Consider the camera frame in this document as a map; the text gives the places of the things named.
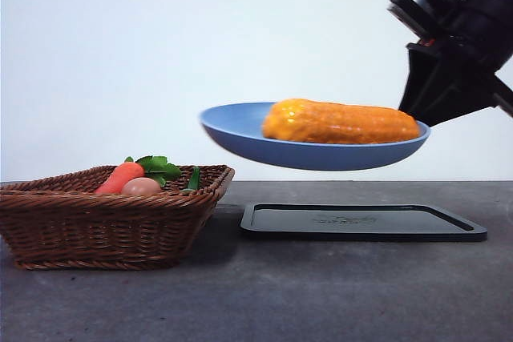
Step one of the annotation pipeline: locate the yellow corn cob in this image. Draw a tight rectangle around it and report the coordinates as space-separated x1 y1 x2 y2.
261 98 422 145

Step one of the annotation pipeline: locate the blue round plate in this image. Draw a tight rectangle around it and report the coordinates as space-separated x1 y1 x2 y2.
198 102 432 172

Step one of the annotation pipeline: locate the brown wicker basket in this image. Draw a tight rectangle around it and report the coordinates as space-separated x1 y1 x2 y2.
0 164 236 272

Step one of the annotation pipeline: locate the black rectangular tray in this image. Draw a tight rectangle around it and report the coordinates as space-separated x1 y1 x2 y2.
240 202 489 243

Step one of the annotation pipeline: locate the green vegetable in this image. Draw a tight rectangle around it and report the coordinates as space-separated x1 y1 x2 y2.
182 167 201 193

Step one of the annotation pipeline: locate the brown egg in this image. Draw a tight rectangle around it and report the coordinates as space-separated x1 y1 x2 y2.
121 177 162 197

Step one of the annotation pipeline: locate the orange carrot with green leaves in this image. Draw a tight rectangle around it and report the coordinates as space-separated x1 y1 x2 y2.
95 156 182 195

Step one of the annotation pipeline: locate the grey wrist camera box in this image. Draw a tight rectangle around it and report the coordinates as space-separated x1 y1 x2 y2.
386 0 446 38

